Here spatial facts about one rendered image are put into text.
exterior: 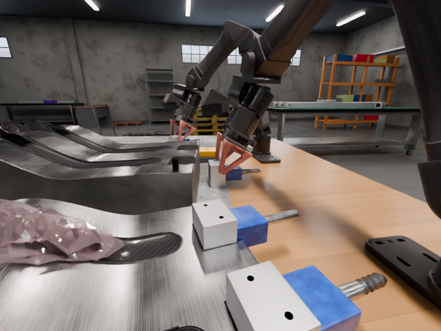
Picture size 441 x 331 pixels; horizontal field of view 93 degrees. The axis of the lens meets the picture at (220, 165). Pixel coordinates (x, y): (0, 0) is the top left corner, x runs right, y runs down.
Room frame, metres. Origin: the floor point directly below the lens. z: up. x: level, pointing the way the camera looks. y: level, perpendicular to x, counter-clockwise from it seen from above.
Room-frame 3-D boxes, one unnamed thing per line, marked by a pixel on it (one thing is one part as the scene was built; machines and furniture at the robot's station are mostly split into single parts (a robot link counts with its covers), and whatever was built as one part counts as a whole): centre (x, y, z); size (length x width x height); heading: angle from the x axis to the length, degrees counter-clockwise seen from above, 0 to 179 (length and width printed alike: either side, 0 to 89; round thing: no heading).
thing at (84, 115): (8.26, 4.88, 0.38); 1.41 x 0.72 x 0.75; 10
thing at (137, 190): (0.42, 0.30, 0.87); 0.50 x 0.26 x 0.14; 93
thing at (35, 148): (0.41, 0.28, 0.92); 0.35 x 0.16 x 0.09; 93
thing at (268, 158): (0.75, -0.15, 0.84); 0.20 x 0.07 x 0.08; 10
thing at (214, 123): (5.50, 0.20, 0.42); 1.20 x 0.82 x 0.84; 101
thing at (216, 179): (0.48, -0.04, 0.83); 0.13 x 0.05 x 0.05; 99
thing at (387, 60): (7.85, -4.81, 1.23); 2.71 x 0.72 x 2.45; 100
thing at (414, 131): (4.00, -2.22, 0.50); 2.75 x 1.07 x 0.99; 95
